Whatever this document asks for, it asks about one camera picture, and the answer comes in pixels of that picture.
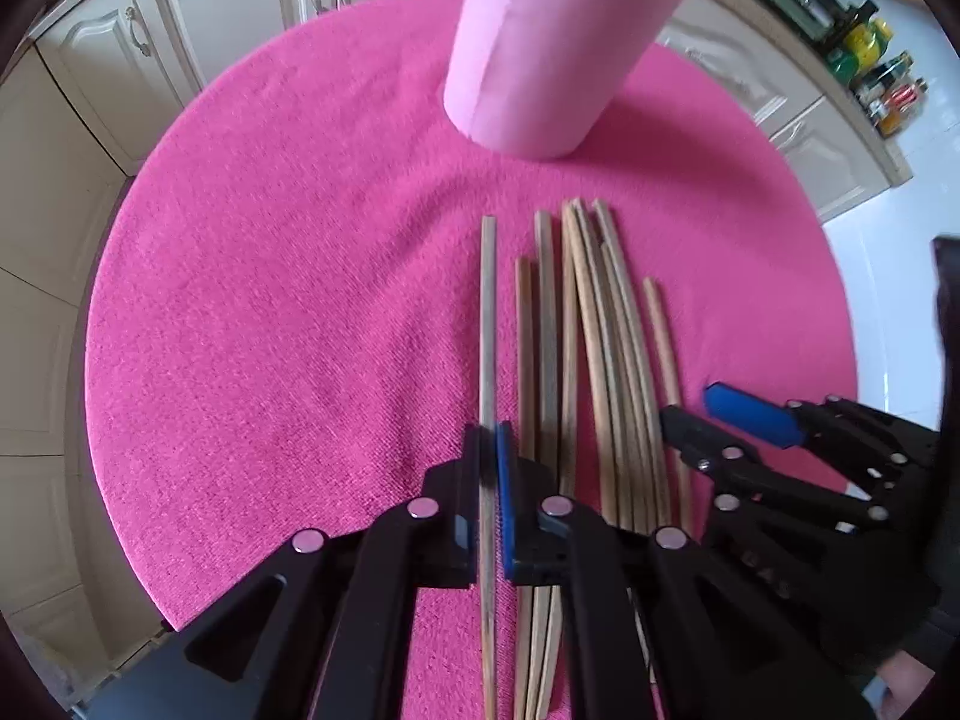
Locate straight bamboo chopstick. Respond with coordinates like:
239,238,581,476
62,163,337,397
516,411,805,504
478,215,500,720

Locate cluster of condiment bottles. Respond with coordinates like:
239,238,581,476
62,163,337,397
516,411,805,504
823,13,932,140

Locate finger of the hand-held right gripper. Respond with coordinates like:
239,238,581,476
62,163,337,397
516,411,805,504
702,382,940,502
659,404,895,535

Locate person's right hand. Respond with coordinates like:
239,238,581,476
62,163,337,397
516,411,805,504
862,649,955,720

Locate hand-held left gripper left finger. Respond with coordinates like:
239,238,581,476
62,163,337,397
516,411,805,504
71,424,482,720

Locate pink paper-wrapped cup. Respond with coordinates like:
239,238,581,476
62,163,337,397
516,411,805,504
442,0,687,161

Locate beige kitchen countertop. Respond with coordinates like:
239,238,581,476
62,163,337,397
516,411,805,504
675,0,917,190

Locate bunch of wooden chopsticks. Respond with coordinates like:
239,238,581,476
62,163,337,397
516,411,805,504
512,197,695,720

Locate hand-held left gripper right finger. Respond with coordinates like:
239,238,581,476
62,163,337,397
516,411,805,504
494,421,875,720

